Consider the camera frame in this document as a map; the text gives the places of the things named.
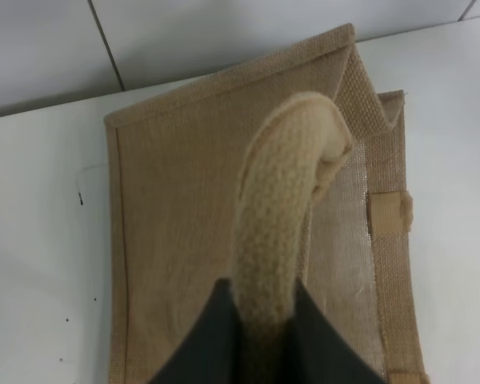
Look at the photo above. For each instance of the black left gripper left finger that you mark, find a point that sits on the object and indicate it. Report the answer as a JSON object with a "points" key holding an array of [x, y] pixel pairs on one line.
{"points": [[209, 353]]}

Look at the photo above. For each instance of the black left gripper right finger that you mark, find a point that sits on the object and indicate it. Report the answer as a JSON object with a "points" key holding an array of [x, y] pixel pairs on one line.
{"points": [[314, 352]]}

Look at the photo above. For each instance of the brown linen tote bag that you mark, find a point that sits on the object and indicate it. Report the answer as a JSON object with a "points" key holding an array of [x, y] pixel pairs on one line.
{"points": [[288, 167]]}

